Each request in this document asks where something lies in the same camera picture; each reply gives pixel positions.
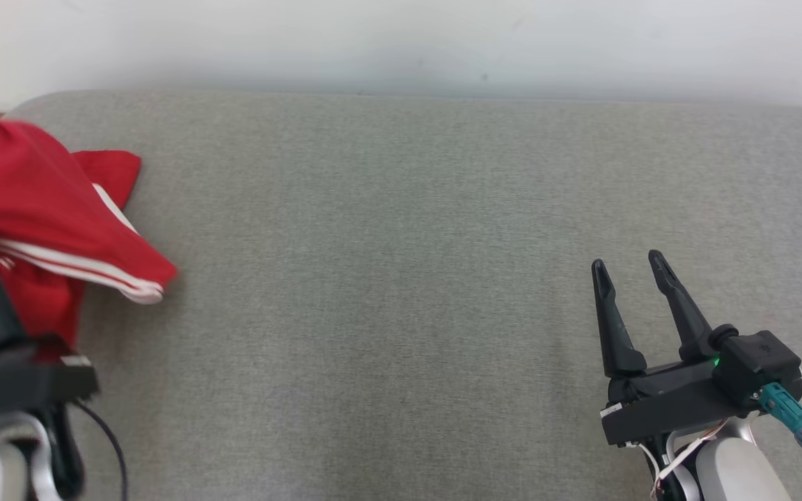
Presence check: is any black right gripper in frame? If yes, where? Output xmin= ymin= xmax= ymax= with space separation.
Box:
xmin=591 ymin=249 xmax=757 ymax=446

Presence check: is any red shirt with white sleeves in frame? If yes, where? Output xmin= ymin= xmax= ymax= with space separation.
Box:
xmin=0 ymin=118 xmax=179 ymax=363

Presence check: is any right camera cable teal connector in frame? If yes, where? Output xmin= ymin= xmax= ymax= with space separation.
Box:
xmin=755 ymin=381 xmax=802 ymax=491

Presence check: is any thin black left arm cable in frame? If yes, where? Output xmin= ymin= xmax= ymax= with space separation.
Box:
xmin=70 ymin=400 xmax=128 ymax=501

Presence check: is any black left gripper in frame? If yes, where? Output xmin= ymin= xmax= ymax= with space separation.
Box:
xmin=0 ymin=221 xmax=99 ymax=446

